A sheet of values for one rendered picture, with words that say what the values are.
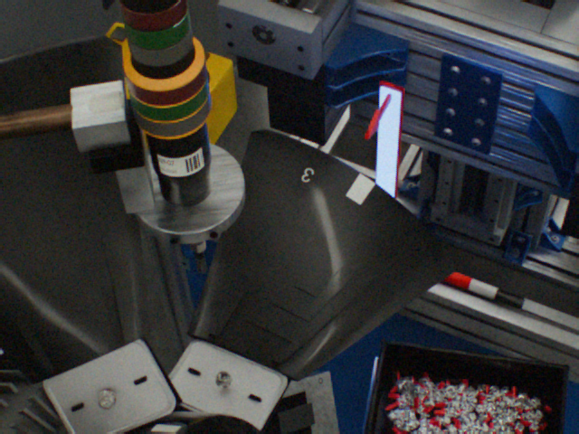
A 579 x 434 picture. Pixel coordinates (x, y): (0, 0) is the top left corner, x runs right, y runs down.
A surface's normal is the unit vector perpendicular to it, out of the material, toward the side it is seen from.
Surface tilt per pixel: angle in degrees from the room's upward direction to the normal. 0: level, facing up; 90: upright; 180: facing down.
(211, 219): 0
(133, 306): 42
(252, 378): 6
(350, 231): 18
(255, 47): 90
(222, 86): 90
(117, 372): 48
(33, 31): 90
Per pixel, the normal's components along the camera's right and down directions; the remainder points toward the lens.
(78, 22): 0.90, 0.34
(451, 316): -0.44, 0.75
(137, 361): -0.09, 0.23
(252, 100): -0.04, -0.57
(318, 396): 0.66, -0.11
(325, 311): 0.20, -0.60
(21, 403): -0.32, -0.68
